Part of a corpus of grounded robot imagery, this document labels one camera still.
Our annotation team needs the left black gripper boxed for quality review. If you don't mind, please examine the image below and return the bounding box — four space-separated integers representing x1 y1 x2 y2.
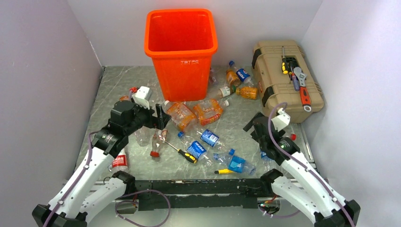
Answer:
124 99 171 135

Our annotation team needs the light blue label bottle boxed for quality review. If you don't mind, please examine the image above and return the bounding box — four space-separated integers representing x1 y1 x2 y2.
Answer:
213 153 256 175

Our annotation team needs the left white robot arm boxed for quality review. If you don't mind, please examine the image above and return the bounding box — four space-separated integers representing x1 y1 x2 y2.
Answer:
32 100 171 227

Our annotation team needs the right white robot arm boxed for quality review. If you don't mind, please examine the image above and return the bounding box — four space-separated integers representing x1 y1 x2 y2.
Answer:
243 109 361 227

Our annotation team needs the orange plastic bin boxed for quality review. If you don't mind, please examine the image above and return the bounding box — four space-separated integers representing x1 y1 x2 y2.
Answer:
144 9 218 102

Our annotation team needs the large orange bottle left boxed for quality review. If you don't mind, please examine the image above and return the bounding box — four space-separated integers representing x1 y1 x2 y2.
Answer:
164 100 197 131

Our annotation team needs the large orange bottle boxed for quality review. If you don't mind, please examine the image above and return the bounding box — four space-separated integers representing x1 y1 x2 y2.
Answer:
164 100 197 131
192 98 229 126

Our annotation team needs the red cap clear bottle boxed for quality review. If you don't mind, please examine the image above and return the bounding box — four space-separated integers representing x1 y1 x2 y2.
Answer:
150 129 168 158

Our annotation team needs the small orange juice bottle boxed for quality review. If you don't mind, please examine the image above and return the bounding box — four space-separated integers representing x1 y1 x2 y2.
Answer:
231 86 258 100

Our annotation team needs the blue label water bottle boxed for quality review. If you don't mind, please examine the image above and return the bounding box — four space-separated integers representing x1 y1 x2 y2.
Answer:
260 150 272 163

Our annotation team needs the Pepsi bottle blue label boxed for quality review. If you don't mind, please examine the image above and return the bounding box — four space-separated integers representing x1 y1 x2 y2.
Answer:
177 131 213 167

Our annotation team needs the large orange bottle right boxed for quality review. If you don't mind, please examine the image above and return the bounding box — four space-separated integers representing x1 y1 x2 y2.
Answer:
192 98 229 126

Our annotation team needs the white label clear bottle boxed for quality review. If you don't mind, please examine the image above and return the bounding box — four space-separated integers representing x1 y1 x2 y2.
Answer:
207 86 232 100

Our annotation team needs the black yellow screwdriver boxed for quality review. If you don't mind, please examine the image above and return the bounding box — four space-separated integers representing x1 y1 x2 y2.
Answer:
165 140 197 164

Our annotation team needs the blue label bottle centre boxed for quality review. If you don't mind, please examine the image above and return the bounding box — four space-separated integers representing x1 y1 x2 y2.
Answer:
196 128 235 155

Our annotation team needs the Pepsi bottle near toolbox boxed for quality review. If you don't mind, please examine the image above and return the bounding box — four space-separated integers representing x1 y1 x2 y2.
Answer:
236 68 253 84

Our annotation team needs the orange bottle blue cap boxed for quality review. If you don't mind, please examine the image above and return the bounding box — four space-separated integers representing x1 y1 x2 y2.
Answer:
226 61 242 87

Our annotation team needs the orange adjustable wrench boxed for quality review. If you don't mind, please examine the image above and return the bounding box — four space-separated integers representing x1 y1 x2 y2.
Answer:
294 67 312 112

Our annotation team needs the blue red screwdriver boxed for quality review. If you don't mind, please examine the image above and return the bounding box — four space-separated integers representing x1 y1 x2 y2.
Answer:
288 61 300 91

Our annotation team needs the tan plastic toolbox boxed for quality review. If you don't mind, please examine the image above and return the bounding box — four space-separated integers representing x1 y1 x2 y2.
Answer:
252 40 324 123

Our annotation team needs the small yellow screwdriver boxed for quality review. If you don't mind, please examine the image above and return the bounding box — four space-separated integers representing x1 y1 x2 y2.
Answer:
214 169 235 175

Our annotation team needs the red label water bottle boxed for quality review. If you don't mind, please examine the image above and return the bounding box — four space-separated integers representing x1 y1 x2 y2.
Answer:
109 148 129 173

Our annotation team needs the yellow screwdriver on toolbox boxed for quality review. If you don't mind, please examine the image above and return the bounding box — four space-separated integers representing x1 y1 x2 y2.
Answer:
281 46 288 74

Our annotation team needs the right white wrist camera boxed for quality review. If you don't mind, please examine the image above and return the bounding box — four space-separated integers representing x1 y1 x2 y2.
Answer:
271 108 290 131

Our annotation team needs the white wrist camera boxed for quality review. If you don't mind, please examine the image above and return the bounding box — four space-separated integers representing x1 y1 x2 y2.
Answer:
271 108 290 131
129 86 152 109

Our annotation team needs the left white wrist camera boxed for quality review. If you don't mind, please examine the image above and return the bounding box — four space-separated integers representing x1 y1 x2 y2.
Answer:
129 86 152 109

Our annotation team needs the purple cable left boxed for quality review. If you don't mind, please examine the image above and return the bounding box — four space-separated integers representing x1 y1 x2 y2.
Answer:
114 189 172 227

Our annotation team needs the black base frame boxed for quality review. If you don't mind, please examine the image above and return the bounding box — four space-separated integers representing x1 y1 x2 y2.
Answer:
117 178 274 211

